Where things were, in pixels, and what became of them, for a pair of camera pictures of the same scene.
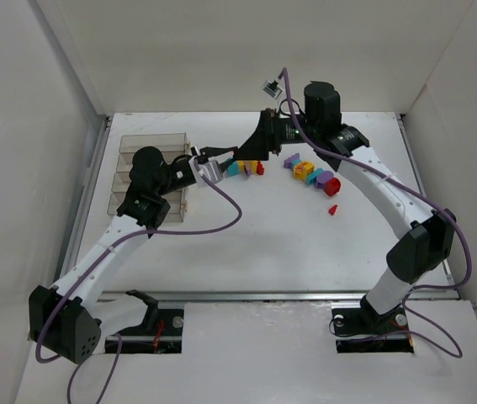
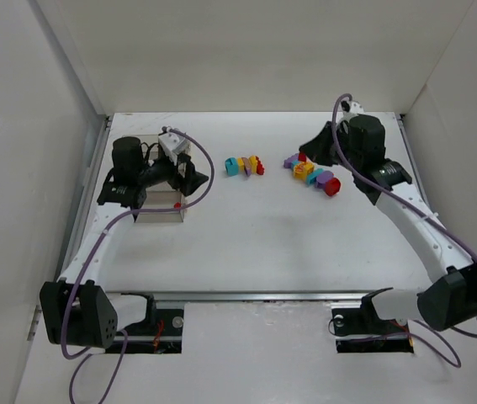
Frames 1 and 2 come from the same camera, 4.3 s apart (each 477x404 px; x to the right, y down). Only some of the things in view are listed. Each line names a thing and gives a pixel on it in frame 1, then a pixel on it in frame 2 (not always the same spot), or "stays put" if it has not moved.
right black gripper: [269, 131] to [331, 143]
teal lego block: [311, 177] stays put
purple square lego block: [323, 178] stays put
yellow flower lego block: [302, 169] stays put
